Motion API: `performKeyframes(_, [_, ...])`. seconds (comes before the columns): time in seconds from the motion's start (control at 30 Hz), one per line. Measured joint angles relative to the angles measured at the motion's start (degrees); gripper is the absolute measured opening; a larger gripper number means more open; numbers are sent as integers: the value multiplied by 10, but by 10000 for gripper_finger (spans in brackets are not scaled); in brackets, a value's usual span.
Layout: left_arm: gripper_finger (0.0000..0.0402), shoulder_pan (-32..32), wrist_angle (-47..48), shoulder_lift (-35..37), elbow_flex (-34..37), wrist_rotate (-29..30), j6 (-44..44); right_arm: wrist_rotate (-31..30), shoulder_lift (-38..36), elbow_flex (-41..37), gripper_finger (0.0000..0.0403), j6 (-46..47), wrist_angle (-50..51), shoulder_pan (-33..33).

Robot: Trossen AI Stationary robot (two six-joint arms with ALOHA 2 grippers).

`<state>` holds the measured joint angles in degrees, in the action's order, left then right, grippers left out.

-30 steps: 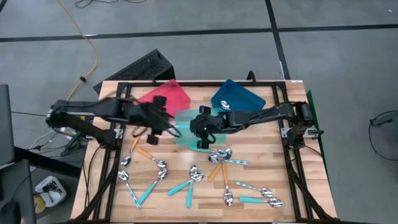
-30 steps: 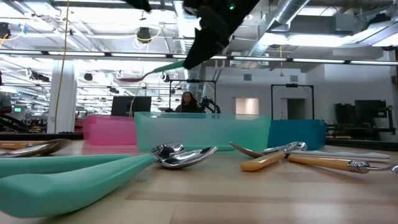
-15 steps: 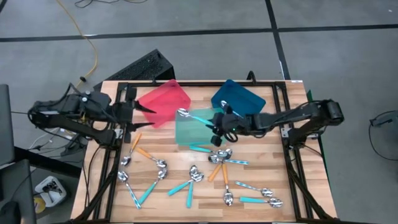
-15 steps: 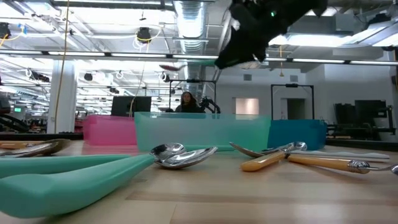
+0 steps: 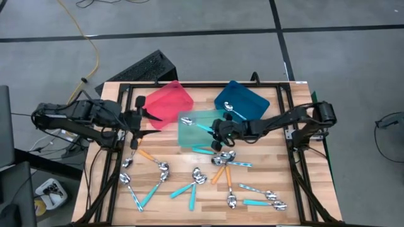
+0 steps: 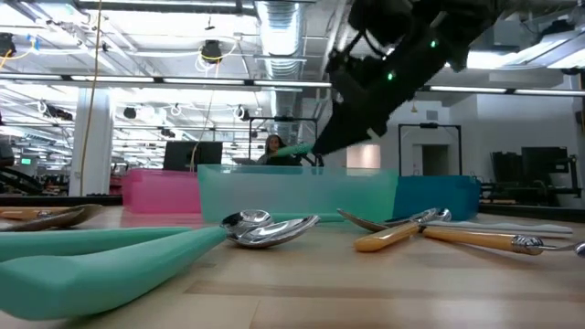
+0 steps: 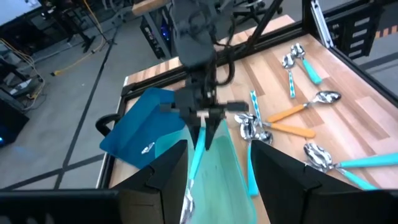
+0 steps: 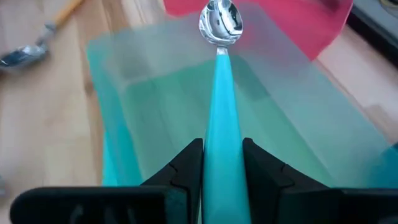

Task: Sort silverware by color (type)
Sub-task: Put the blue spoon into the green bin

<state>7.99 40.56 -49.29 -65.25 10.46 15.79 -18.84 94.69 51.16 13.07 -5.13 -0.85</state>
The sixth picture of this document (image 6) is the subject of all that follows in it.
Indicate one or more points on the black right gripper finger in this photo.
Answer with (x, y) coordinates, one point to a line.
(352, 125)

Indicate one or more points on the teal white striped spoon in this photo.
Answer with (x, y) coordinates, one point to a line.
(292, 150)
(503, 228)

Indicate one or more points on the teal translucent plastic bin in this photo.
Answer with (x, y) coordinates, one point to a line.
(297, 192)

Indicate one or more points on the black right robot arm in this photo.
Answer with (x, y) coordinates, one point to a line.
(411, 13)

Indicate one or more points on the long ceiling light strip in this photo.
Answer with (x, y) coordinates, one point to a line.
(471, 89)
(205, 81)

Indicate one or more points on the blue plastic bin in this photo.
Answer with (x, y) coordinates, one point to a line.
(439, 194)

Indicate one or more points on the black ceiling device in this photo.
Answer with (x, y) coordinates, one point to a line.
(211, 50)

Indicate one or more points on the black monitor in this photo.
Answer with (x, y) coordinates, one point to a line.
(183, 155)

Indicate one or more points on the black equipment rack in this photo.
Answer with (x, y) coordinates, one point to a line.
(544, 160)

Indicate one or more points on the red translucent plastic bin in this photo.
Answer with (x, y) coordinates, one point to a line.
(160, 192)

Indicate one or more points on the white square column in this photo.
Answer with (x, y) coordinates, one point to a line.
(98, 146)

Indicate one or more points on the green exit sign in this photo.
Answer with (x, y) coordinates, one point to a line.
(26, 161)

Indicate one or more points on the black curved machine part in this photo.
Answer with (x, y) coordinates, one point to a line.
(20, 182)

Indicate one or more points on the black stand frame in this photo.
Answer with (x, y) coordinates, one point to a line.
(283, 119)
(429, 125)

